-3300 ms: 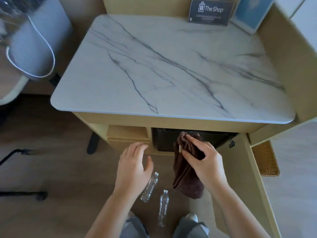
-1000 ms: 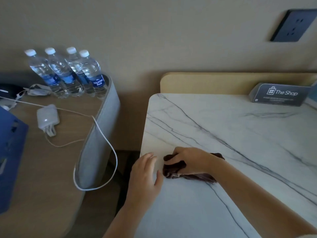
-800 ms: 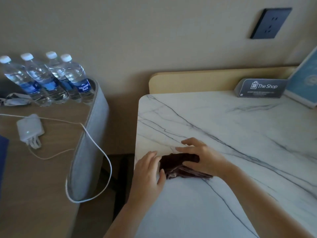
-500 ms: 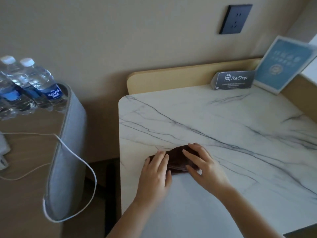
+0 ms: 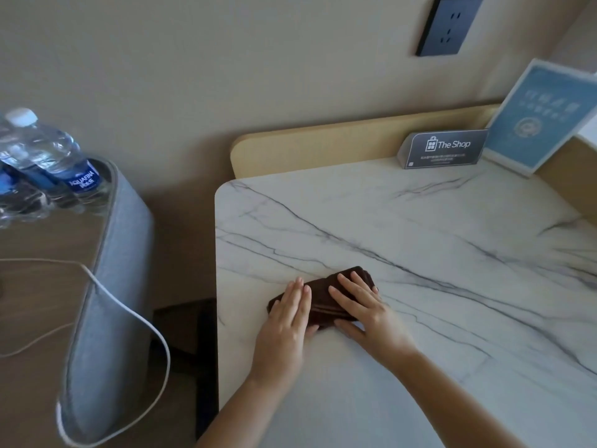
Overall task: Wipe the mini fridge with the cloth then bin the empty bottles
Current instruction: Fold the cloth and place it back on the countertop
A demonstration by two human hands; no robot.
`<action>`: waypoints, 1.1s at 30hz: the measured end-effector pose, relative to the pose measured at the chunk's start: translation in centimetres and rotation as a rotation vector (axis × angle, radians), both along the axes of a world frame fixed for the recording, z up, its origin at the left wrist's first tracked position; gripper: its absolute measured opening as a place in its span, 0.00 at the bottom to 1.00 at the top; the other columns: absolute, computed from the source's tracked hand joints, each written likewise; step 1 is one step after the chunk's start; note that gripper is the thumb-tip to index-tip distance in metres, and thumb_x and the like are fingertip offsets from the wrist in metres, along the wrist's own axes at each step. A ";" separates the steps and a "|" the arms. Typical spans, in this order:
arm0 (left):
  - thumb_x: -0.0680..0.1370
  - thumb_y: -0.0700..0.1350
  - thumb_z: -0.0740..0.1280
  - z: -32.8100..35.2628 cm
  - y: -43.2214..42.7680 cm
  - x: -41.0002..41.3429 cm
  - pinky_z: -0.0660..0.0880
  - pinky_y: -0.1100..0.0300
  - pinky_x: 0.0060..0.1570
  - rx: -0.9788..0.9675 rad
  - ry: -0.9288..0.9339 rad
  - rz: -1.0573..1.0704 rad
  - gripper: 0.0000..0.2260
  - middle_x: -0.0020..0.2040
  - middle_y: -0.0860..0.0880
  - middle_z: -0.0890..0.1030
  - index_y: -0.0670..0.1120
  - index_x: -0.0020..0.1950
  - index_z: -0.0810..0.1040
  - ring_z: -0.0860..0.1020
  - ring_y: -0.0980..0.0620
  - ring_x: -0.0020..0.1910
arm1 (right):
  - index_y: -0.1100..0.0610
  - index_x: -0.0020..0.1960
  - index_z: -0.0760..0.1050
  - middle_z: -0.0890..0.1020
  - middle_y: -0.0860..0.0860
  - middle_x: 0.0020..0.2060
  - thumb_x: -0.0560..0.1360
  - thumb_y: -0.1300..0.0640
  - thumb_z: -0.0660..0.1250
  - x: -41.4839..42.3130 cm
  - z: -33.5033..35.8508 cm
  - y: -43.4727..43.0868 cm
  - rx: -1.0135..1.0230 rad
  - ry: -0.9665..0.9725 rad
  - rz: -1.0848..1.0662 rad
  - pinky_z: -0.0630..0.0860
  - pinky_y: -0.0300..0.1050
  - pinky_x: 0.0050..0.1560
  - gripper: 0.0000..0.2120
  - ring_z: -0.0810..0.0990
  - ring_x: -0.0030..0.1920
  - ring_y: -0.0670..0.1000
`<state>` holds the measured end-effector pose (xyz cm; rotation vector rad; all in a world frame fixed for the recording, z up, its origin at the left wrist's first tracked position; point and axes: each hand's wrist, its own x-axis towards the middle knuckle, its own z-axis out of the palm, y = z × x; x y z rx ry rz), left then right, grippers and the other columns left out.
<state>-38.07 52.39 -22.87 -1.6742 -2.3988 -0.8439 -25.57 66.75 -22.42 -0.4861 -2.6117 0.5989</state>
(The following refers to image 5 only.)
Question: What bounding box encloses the person's left hand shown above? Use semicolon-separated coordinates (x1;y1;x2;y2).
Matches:
249;276;321;383

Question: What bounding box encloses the person's right hand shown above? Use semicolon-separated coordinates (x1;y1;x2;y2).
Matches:
329;273;421;370

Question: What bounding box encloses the brown cloth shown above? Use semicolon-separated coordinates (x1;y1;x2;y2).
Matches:
267;266;377;330

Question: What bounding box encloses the person's left forearm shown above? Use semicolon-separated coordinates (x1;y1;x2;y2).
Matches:
196;368;301;448

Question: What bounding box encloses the person's right forearm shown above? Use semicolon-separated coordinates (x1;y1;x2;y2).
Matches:
394;343;509;448

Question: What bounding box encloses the dark desk leg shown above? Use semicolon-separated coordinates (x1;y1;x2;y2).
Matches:
154;298;219;440

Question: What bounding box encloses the wooden desk back panel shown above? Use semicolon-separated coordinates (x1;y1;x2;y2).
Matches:
230;103;597;221

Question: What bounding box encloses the grey tent sign card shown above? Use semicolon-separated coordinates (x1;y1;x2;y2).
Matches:
397;129;489;170

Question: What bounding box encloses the grey upholstered side table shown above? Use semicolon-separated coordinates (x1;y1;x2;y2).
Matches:
0;156;155;448

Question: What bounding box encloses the blue framed sign stand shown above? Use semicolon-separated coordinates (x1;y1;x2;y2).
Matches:
482;59;597;177

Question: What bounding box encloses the clear water bottle white cap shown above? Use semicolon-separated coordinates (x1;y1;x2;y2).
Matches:
4;107;111;208

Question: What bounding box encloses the clear water bottle blue label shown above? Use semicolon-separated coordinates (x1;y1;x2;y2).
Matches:
0;144;53;216

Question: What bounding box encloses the white cable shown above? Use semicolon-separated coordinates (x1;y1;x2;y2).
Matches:
0;259;171;446

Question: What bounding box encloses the dark grey wall socket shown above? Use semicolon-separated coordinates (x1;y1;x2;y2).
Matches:
416;0;485;57

